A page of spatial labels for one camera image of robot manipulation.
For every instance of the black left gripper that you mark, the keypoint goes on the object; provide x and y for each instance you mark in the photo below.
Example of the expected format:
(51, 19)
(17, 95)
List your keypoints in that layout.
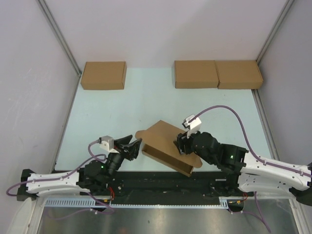
(132, 149)

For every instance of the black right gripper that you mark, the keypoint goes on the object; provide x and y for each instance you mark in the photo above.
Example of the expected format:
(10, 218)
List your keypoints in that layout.
(182, 140)

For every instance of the cardboard box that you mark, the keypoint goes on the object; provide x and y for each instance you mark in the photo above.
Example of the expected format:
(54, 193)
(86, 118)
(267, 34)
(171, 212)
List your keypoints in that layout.
(195, 74)
(238, 74)
(158, 144)
(109, 75)

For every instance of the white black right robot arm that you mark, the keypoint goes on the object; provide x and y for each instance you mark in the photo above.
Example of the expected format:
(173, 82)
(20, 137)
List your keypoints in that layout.
(254, 173)

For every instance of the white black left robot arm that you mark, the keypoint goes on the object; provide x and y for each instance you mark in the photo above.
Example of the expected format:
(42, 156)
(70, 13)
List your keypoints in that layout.
(93, 176)

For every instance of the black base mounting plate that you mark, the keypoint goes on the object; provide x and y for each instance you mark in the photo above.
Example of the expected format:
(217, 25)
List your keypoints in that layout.
(173, 188)

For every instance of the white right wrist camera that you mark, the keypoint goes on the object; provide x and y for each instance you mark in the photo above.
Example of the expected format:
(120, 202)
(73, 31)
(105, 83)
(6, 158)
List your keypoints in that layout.
(192, 124)

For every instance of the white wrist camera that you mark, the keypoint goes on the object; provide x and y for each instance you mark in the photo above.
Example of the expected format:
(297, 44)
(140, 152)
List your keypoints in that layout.
(107, 143)
(192, 124)

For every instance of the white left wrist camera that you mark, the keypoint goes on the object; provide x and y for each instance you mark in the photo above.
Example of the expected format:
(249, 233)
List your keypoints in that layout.
(107, 143)

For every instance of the white slotted cable duct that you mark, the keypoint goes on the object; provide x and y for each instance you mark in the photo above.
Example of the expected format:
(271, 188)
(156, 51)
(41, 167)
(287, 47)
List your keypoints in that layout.
(87, 202)

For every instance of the aluminium corner post left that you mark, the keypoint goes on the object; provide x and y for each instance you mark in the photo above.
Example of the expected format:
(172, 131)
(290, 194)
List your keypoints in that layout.
(58, 34)

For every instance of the aluminium corner post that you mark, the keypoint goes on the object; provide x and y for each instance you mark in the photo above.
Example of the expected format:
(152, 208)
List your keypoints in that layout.
(58, 34)
(276, 26)

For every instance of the aluminium corner post right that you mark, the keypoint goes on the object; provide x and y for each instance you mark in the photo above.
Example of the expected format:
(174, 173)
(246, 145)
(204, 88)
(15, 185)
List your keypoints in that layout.
(276, 26)

